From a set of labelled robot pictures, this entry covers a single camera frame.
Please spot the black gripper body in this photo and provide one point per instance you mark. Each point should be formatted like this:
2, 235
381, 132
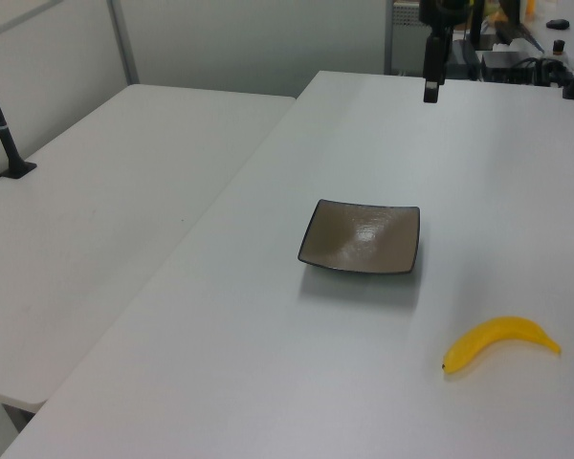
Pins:
442, 12

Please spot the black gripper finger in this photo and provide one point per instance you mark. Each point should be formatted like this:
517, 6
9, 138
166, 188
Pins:
430, 72
442, 62

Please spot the yellow banana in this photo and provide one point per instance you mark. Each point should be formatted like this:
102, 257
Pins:
497, 332

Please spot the brown square ceramic plate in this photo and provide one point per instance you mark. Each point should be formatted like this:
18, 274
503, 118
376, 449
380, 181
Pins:
359, 236

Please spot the thin black pole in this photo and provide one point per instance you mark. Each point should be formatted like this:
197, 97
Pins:
476, 24

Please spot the white perforated cabinet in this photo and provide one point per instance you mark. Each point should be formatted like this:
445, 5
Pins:
404, 33

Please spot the black computer mouse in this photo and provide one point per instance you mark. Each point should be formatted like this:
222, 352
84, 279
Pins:
557, 24

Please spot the small black cylinder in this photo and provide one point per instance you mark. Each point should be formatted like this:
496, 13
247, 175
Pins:
558, 46

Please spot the white side table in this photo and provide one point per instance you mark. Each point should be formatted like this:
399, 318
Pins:
100, 191

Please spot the black pole with white band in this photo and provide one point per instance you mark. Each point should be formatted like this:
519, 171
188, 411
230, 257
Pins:
0, 129

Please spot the grey partition frame post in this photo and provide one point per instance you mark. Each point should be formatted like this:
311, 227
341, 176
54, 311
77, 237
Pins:
123, 43

